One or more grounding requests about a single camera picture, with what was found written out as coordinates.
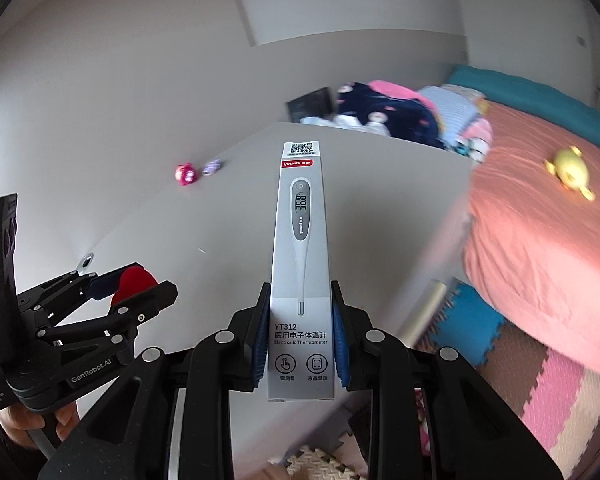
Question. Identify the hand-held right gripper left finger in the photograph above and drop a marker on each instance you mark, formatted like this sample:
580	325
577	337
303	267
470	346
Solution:
261	340

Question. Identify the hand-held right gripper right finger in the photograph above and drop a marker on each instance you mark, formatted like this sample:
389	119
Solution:
339	340

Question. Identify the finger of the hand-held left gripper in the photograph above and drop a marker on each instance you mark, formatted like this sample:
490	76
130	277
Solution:
105	285
145	305

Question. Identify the red fuzzy piece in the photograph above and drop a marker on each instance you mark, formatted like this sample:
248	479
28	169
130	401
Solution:
132	280

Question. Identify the white thermometer box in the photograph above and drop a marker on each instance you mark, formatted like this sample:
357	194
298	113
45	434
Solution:
300	260

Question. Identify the person's left hand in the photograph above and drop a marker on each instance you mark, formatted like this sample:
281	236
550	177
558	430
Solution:
25	420

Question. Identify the beige foam mat tile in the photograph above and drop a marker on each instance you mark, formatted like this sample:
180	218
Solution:
587	425
310	465

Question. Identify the blue foam mat tile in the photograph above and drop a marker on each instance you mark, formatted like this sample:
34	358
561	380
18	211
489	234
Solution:
467	320

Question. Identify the small pink round toy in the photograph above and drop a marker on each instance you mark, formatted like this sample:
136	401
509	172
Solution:
184	174

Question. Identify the small purple toy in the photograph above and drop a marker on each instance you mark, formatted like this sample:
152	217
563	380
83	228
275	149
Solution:
212	166

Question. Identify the brown foam mat tile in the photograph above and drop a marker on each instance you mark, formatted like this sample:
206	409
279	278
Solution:
515	375

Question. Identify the bed with salmon sheet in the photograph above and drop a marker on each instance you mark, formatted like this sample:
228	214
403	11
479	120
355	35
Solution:
530	260

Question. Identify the white cloth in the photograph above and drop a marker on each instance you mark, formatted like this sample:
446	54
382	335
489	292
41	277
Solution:
345	122

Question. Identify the pink foam mat tile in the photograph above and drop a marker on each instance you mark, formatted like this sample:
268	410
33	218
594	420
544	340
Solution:
555	400

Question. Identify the navy printed blanket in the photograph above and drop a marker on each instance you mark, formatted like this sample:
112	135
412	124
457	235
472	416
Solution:
395	115

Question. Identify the white and teal socks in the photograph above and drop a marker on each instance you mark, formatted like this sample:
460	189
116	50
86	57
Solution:
472	147

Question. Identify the pink folded blanket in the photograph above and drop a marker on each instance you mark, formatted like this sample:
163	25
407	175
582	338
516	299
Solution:
480	130

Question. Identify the light blue folded blanket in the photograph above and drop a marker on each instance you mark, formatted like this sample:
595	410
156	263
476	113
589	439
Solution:
450	110

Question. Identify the pink cloth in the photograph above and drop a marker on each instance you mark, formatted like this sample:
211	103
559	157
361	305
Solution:
390	89

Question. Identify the white patterned pillow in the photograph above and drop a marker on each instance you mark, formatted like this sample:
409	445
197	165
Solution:
462	90

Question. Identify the yellow plush toy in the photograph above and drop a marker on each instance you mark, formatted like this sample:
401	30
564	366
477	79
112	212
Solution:
570	167

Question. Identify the teal pillow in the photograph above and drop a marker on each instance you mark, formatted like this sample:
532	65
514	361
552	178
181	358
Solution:
530	95

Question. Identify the black picture frame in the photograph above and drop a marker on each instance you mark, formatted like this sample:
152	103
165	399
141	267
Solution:
307	102

